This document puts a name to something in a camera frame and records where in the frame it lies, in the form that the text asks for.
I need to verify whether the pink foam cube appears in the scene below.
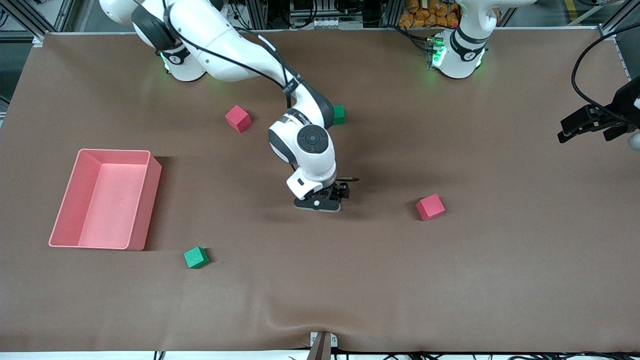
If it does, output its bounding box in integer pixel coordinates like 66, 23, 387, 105
224, 105, 252, 134
415, 193, 446, 222

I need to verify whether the brown table mat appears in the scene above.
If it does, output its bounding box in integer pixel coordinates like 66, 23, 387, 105
0, 27, 640, 353

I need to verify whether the orange snack packets pile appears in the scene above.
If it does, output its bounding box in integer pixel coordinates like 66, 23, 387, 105
398, 0, 461, 29

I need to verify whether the pink plastic bin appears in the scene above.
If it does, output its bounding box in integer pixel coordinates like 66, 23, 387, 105
48, 148, 163, 251

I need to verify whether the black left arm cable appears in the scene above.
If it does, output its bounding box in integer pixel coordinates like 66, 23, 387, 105
571, 22, 640, 127

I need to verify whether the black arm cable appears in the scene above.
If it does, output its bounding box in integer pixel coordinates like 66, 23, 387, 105
160, 0, 360, 183
571, 22, 640, 127

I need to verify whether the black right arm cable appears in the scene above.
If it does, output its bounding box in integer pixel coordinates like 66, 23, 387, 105
160, 0, 360, 183

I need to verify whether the metal bracket with post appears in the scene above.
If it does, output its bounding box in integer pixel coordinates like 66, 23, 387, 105
309, 331, 339, 360

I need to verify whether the aluminium frame post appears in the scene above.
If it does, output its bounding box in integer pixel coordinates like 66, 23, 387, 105
381, 0, 401, 28
248, 0, 268, 30

